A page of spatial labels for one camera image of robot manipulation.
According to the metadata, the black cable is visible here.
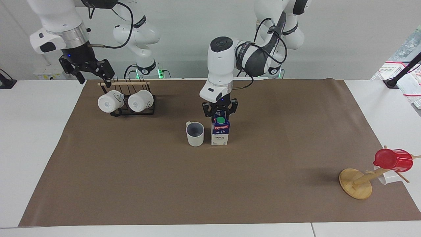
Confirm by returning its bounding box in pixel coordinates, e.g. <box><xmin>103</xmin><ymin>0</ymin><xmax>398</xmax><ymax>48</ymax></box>
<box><xmin>232</xmin><ymin>18</ymin><xmax>288</xmax><ymax>90</ymax></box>
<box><xmin>86</xmin><ymin>0</ymin><xmax>135</xmax><ymax>50</ymax></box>

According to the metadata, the grey mug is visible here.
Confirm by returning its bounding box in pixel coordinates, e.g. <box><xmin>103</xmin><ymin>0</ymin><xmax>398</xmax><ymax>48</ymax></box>
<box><xmin>186</xmin><ymin>121</ymin><xmax>205</xmax><ymax>147</ymax></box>

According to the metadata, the blue and white milk carton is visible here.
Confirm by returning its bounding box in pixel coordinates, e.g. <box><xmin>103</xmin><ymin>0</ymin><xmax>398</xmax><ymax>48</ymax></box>
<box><xmin>211</xmin><ymin>111</ymin><xmax>231</xmax><ymax>146</ymax></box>

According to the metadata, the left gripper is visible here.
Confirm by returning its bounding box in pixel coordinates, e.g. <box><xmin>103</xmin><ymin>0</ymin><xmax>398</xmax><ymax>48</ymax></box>
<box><xmin>202</xmin><ymin>95</ymin><xmax>239</xmax><ymax>119</ymax></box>

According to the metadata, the white plastic basket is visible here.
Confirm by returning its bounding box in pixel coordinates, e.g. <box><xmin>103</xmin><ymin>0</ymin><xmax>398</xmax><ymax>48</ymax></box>
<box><xmin>371</xmin><ymin>61</ymin><xmax>421</xmax><ymax>109</ymax></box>

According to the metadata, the red cup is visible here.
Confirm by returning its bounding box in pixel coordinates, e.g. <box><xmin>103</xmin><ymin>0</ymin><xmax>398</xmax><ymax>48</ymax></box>
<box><xmin>373</xmin><ymin>148</ymin><xmax>414</xmax><ymax>173</ymax></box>

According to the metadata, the white glossy cup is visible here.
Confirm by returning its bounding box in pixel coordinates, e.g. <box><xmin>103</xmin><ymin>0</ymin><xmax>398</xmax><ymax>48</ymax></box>
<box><xmin>378</xmin><ymin>167</ymin><xmax>404</xmax><ymax>185</ymax></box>

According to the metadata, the wooden mug tree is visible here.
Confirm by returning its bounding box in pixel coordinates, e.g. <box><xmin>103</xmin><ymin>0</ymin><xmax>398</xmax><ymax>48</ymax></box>
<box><xmin>339</xmin><ymin>145</ymin><xmax>421</xmax><ymax>200</ymax></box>

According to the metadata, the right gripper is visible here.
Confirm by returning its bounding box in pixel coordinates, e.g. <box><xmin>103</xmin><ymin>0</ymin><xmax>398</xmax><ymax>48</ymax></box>
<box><xmin>59</xmin><ymin>42</ymin><xmax>115</xmax><ymax>88</ymax></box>

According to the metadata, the black wire cup rack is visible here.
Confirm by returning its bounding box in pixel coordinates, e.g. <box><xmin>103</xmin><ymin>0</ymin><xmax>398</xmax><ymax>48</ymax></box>
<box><xmin>97</xmin><ymin>77</ymin><xmax>156</xmax><ymax>118</ymax></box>

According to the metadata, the black stand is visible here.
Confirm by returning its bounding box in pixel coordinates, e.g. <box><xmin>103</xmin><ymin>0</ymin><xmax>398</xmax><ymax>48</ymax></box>
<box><xmin>383</xmin><ymin>52</ymin><xmax>421</xmax><ymax>90</ymax></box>
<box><xmin>0</xmin><ymin>68</ymin><xmax>18</xmax><ymax>90</ymax></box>

